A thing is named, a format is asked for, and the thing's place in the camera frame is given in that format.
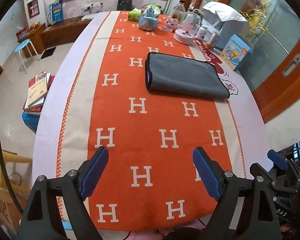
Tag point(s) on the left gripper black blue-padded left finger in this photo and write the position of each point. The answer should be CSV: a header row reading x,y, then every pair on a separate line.
x,y
41,218

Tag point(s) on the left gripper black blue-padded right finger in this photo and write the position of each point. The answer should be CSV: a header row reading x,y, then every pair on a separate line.
x,y
245,208

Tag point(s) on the purple grey towel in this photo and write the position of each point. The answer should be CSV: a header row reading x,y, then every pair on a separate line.
x,y
181,75

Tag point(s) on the white tablecloth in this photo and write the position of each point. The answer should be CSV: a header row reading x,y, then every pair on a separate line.
x,y
61,142

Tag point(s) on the orange H-pattern table runner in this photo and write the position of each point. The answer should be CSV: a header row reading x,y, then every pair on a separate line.
x,y
150,180

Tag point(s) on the blue plastic stool under books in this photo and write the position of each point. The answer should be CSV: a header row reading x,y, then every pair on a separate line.
x,y
31,121

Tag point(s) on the stack of books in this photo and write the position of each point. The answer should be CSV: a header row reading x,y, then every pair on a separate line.
x,y
38,88

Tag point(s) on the blue children's book box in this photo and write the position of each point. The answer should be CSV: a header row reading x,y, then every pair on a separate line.
x,y
236,49

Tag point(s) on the black floor scale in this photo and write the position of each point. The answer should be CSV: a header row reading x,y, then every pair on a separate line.
x,y
48,52

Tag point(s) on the blue round stool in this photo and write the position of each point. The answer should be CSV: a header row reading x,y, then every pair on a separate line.
x,y
25,47

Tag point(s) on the white pill bottle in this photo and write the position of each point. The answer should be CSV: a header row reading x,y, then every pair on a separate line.
x,y
201,33

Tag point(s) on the wooden TV cabinet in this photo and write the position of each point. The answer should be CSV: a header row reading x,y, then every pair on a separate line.
x,y
44,37

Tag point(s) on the red snack bag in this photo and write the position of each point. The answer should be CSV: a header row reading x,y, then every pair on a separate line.
x,y
21,32

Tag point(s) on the white water dispenser appliance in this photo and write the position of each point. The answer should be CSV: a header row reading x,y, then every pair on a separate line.
x,y
224,20

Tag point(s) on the pink glass dome music box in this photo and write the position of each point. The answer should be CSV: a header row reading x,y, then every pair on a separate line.
x,y
187,29

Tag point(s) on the pink plush toy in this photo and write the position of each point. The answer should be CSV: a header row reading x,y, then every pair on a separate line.
x,y
171,24

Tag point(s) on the white router box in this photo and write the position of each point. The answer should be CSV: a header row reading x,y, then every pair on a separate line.
x,y
88,17

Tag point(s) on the clear plastic bottle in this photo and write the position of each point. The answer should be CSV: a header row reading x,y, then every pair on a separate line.
x,y
178,11

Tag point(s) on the blue castle snow globe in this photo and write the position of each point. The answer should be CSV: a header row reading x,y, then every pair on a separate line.
x,y
148,20

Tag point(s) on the blue gift bag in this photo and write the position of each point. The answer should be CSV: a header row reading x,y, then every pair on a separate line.
x,y
56,12

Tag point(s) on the green tissue box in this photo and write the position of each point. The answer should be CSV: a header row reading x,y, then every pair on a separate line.
x,y
134,15

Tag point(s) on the black small heater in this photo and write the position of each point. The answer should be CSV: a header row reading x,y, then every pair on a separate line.
x,y
124,5

